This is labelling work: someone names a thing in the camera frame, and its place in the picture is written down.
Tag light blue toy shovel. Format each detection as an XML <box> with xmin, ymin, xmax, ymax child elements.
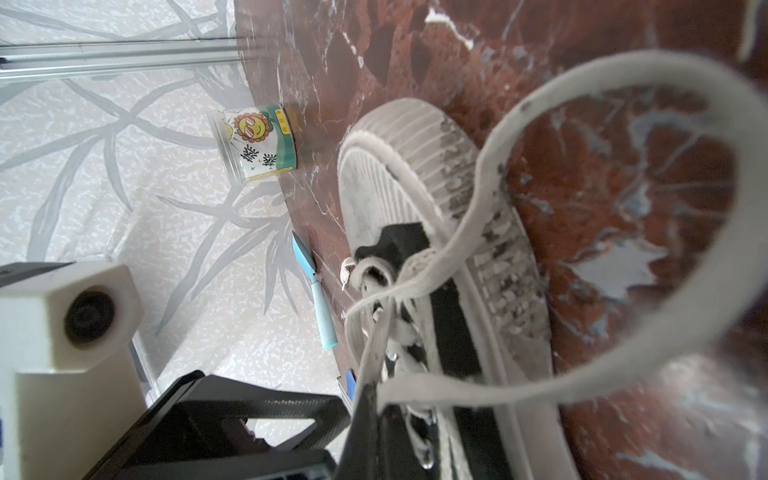
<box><xmin>292</xmin><ymin>232</ymin><xmax>338</xmax><ymax>349</ymax></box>

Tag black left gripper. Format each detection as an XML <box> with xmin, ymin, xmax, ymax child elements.
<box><xmin>86</xmin><ymin>370</ymin><xmax>350</xmax><ymax>479</ymax></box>

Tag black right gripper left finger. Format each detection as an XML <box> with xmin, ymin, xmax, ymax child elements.
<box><xmin>334</xmin><ymin>383</ymin><xmax>381</xmax><ymax>480</ymax></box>

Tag white shoelace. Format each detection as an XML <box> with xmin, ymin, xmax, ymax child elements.
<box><xmin>344</xmin><ymin>49</ymin><xmax>768</xmax><ymax>415</ymax></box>

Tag black white canvas sneaker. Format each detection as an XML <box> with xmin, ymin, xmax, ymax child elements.
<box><xmin>337</xmin><ymin>98</ymin><xmax>578</xmax><ymax>479</ymax></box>

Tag aluminium horizontal frame bar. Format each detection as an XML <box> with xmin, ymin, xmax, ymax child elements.
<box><xmin>1</xmin><ymin>38</ymin><xmax>241</xmax><ymax>83</ymax></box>

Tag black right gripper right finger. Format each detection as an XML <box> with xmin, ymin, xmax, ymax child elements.
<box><xmin>377</xmin><ymin>405</ymin><xmax>429</xmax><ymax>480</ymax></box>

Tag blue toy spatula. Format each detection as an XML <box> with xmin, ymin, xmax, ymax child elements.
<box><xmin>344</xmin><ymin>369</ymin><xmax>356</xmax><ymax>402</ymax></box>

